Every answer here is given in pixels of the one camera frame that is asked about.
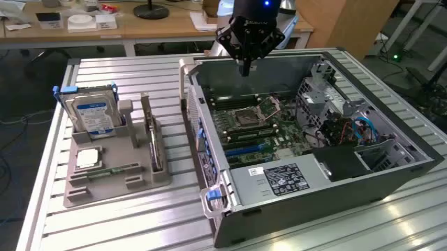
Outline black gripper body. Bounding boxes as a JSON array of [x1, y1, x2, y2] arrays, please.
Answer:
[[228, 0, 280, 59]]

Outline graphics card with metal bracket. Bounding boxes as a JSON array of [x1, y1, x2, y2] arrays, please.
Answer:
[[140, 92, 165, 175]]

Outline white paper stack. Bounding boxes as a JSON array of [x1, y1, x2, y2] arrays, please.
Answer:
[[189, 12, 218, 31]]

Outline brown cardboard box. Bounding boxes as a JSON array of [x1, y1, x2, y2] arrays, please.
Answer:
[[202, 0, 220, 17]]

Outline wooden cabinet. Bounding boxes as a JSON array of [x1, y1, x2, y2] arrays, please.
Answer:
[[296, 0, 400, 60]]

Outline black round lamp base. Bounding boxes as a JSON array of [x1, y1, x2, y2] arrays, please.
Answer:
[[132, 0, 170, 20]]

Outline metal disk bay cage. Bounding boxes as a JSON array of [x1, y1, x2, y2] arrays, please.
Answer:
[[296, 77, 353, 123]]

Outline metal socket cover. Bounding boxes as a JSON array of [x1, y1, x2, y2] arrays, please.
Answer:
[[257, 95, 281, 121]]

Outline CPU socket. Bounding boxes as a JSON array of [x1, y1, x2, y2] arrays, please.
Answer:
[[232, 106, 265, 129]]

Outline plain white box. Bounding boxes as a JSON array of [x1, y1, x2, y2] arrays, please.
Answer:
[[94, 14, 117, 31]]

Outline green motherboard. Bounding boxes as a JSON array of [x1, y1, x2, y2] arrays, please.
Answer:
[[201, 86, 314, 169]]

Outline dark RAM stick with labels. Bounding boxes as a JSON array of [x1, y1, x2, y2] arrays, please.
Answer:
[[228, 127, 277, 140]]

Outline white box with round dish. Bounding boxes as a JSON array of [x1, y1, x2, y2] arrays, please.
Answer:
[[66, 14, 97, 33]]

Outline black equipment base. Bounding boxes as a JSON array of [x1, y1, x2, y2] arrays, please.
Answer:
[[404, 66, 447, 116]]

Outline blue expansion slot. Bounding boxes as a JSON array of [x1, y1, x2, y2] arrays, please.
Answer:
[[224, 145, 265, 158]]

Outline hard disk in blue caddy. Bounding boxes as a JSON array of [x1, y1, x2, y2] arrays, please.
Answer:
[[51, 82, 121, 139]]

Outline white box with black top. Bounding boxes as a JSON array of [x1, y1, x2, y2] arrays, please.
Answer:
[[35, 12, 66, 30]]

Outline grey plastic parts rack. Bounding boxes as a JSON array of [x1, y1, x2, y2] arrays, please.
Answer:
[[61, 99, 172, 209]]

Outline slanted metal drive cage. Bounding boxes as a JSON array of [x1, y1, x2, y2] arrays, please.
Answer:
[[353, 138, 416, 170]]

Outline grey power supply unit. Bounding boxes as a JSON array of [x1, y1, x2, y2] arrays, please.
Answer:
[[228, 154, 330, 206]]

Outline wooden desk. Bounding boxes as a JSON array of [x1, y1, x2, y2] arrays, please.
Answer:
[[0, 0, 314, 50]]

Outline green RAM stick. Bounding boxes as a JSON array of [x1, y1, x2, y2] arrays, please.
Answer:
[[85, 163, 140, 177]]

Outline silver CPU chip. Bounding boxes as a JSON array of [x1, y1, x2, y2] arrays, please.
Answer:
[[74, 149, 99, 168]]

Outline clear plastic bag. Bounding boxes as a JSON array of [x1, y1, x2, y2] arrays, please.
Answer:
[[0, 1, 27, 20]]

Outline open black PC case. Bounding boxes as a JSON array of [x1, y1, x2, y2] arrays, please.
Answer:
[[177, 51, 444, 249]]

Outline black wire bundle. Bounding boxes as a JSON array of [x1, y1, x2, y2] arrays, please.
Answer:
[[302, 119, 349, 147]]

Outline blue disk wire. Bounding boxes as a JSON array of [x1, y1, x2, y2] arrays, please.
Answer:
[[350, 117, 380, 143]]

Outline white desk frame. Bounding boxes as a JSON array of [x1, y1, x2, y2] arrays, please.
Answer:
[[381, 0, 447, 72]]

